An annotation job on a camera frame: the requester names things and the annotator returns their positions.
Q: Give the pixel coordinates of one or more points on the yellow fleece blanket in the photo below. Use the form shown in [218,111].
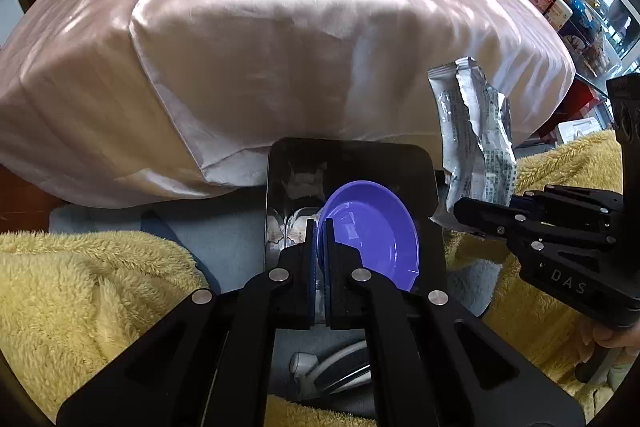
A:
[100,297]

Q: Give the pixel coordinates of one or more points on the pink satin sheet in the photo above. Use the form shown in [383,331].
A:
[280,57]

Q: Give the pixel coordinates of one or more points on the silver foil packet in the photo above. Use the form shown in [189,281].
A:
[470,147]

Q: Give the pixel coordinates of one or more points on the grey blue cushion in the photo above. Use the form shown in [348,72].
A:
[220,227]

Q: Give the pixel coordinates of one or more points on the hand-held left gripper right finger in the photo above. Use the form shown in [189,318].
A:
[335,297]

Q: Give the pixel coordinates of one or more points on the person's right hand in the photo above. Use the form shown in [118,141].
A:
[620,338]

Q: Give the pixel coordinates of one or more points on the purple plastic bowl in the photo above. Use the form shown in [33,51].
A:
[370,227]

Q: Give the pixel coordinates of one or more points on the crumpled clear wrapper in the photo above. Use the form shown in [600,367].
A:
[297,207]

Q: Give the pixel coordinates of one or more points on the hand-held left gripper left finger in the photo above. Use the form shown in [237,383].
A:
[313,267]

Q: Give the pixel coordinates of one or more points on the black rectangular bin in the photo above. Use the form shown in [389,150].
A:
[380,162]

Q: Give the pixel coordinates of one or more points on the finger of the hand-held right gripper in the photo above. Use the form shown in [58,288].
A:
[485,219]
[565,202]

